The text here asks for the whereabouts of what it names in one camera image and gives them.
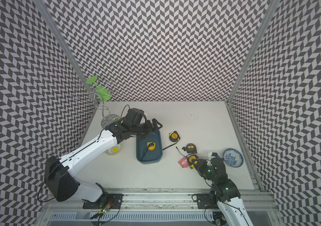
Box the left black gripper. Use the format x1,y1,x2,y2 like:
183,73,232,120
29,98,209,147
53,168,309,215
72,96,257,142
131,118,163,140

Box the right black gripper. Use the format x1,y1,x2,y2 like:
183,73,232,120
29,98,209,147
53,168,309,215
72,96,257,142
191,159,217,183

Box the pink red tape measure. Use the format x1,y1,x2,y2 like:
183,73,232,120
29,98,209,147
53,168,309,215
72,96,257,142
178,157,189,168

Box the small black yellow tape measure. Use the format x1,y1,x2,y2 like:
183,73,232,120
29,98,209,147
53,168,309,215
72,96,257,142
176,143,198,157

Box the black yellow round tape measure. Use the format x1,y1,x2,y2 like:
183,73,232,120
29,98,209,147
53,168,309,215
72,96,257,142
162,131,180,151

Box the dark teal storage box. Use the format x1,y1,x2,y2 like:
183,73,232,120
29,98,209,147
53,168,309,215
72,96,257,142
136,131,163,164

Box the yellow black square tape measure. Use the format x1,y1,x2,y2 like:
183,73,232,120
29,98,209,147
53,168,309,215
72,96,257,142
187,154,200,164

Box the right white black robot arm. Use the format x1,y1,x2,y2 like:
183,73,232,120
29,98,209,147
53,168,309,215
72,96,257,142
187,153,253,226

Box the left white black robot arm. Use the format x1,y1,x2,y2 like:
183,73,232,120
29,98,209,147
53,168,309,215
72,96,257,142
44,119,163,202

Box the blue white patterned plate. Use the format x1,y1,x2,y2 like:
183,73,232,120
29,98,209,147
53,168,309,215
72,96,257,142
223,148,244,168

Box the glass bowl yellow flower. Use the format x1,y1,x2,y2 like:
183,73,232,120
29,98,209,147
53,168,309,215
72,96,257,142
105,143,123,155

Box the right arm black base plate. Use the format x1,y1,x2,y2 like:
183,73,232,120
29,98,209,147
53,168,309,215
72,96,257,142
193,193,218,210

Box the metal wire stand green leaves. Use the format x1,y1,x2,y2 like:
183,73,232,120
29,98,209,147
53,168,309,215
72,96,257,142
72,76,120,128

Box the aluminium front rail frame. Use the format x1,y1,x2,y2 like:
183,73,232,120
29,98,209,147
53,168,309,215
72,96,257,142
35,189,284,226

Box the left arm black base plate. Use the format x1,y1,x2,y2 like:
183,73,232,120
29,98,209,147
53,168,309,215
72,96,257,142
82,194,124,210

